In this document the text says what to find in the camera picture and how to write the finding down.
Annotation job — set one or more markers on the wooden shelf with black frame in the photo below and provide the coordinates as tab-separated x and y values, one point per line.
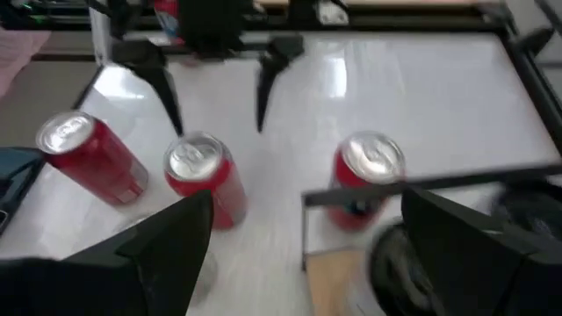
333	285

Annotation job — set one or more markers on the dark flat device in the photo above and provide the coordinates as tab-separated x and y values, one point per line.
17	175

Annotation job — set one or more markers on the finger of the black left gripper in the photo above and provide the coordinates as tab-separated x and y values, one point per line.
153	66
272	66

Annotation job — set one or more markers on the red Fanta can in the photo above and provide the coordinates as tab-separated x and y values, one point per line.
373	155
195	158

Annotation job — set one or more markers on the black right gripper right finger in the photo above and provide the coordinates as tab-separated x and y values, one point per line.
483	272

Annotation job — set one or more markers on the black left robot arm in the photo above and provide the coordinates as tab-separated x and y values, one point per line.
303	13

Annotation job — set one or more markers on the Star Wars Coke Zero can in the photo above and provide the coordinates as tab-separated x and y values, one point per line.
96	167

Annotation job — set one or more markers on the red soda can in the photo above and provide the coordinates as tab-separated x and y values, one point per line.
167	17

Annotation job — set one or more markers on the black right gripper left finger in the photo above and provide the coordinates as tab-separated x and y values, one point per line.
88	285

